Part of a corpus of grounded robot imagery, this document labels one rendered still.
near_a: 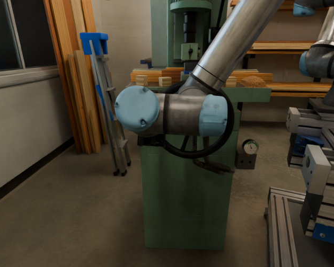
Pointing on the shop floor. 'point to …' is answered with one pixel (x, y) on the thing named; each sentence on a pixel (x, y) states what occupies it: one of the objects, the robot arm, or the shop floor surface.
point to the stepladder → (106, 96)
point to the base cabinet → (185, 196)
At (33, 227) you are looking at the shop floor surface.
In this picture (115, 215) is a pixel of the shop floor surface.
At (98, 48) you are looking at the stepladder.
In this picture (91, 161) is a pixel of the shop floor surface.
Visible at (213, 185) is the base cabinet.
